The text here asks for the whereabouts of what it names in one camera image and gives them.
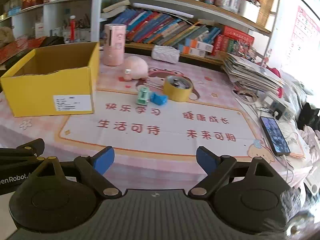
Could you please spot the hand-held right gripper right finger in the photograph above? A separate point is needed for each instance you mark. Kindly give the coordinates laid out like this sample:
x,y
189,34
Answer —
x,y
207,160

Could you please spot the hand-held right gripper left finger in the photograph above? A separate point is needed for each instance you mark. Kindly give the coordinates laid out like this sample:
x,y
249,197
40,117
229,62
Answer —
x,y
104,161

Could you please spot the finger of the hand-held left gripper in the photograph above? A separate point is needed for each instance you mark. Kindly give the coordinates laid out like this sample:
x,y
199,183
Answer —
x,y
30,146

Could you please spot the yellow cardboard box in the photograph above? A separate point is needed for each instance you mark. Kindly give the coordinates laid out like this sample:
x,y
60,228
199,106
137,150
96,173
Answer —
x,y
50,90

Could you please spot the blue wrapper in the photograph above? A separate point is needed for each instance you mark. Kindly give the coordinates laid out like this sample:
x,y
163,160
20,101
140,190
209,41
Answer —
x,y
158,99

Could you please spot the pink plush toy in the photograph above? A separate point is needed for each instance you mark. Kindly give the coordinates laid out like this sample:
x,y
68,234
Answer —
x,y
136,66

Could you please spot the pink checked tablecloth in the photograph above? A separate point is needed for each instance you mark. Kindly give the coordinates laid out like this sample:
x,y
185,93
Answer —
x,y
155,170

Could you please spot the printed desk mat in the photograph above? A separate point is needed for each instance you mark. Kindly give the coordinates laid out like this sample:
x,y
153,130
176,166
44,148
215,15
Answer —
x,y
150,120

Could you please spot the black smartphone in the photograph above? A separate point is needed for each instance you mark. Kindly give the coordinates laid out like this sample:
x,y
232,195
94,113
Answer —
x,y
275,136

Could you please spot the yellow tape roll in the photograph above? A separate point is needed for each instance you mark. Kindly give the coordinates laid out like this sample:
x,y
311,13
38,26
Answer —
x,y
175,92

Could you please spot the green plastic toy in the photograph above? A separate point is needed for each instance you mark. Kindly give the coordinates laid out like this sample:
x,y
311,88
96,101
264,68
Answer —
x,y
143,96

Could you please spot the white power strip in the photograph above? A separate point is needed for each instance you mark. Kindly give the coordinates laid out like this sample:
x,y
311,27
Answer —
x,y
280,106

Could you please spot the stack of magazines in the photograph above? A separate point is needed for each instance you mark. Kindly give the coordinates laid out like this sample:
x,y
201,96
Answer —
x,y
252,75

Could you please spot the red plastic bag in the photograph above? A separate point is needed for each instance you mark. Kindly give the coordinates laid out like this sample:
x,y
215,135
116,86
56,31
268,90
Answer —
x,y
17,50

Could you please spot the clear plastic bag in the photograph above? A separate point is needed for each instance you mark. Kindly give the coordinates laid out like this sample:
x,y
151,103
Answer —
x,y
302,212

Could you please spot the red cloth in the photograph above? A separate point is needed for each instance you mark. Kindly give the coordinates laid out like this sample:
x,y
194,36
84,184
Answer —
x,y
276,73

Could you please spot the brown cloth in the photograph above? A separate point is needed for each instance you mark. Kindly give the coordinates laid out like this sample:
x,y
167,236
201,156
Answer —
x,y
6,36

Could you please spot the white quilted pouch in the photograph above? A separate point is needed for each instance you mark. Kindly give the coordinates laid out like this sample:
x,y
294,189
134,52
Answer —
x,y
165,54

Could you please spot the pink printed container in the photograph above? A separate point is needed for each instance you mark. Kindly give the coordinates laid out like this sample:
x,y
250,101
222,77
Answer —
x,y
113,47

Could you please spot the orange and blue boxed books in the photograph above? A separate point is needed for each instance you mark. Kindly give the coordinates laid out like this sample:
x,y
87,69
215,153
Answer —
x,y
197,46

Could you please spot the red boxed book set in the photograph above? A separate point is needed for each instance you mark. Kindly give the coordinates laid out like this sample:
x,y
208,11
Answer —
x,y
235,40

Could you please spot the red tassel ornament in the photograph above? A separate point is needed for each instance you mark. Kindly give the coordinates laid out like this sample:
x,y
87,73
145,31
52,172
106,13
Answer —
x,y
72,28

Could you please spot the long row of colourful books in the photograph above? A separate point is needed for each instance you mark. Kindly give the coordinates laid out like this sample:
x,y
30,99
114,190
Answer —
x,y
160,30

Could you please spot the white bookshelf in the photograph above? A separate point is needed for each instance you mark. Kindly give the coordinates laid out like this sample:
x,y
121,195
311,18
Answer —
x,y
96,10

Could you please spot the pile of lying books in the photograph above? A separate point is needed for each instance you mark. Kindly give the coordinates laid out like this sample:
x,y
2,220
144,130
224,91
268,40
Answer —
x,y
116,7

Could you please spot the white storage bin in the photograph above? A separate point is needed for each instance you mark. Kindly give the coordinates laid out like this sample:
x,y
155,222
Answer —
x,y
250,11

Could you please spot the wall calendar poster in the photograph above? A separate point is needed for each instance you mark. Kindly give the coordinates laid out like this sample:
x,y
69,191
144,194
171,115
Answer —
x,y
302,45

